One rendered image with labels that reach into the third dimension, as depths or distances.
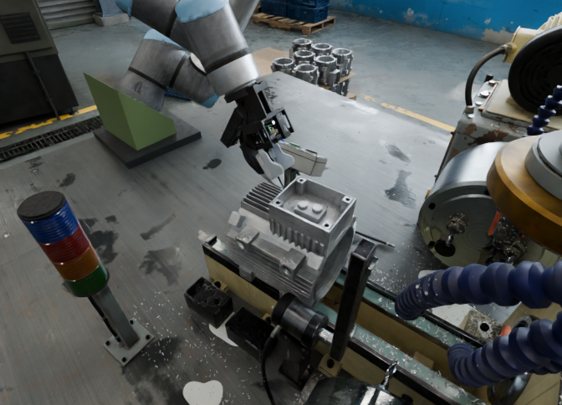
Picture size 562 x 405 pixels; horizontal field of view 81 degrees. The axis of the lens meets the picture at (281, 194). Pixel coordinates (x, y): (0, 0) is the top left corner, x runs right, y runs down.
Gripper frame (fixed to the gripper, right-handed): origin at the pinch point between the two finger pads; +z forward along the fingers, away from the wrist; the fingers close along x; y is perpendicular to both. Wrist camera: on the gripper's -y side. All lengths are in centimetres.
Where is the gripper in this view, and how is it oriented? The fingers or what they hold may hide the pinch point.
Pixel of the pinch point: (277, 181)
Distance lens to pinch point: 70.4
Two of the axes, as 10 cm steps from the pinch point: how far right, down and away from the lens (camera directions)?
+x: 5.9, -5.3, 6.2
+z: 4.1, 8.5, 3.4
